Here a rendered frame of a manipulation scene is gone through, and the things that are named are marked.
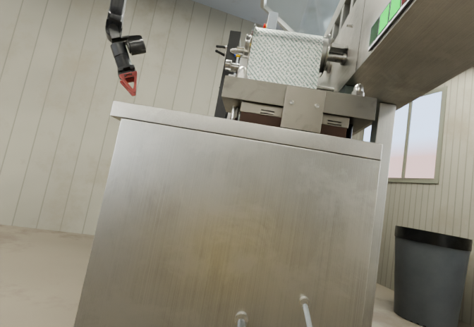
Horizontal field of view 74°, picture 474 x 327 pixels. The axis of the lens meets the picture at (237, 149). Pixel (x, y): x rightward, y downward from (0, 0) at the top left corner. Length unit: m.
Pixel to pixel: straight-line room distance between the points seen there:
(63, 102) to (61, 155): 0.58
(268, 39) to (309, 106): 0.38
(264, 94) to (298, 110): 0.10
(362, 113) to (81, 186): 3.34
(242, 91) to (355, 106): 0.30
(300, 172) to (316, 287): 0.26
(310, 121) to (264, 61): 0.35
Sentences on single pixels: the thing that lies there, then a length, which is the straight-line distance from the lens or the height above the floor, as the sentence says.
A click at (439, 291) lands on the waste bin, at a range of 2.93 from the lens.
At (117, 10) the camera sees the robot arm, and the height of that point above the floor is 1.34.
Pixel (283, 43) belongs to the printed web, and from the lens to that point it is 1.12.
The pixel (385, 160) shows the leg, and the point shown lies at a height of 0.93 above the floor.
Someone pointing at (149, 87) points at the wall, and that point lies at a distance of 3.95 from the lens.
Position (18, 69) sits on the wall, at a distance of 4.12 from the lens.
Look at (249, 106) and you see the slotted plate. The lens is 0.84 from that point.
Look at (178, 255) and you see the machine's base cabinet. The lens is 0.77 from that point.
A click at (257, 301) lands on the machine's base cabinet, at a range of 0.78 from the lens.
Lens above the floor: 0.73
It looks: 8 degrees up
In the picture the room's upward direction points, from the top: 10 degrees clockwise
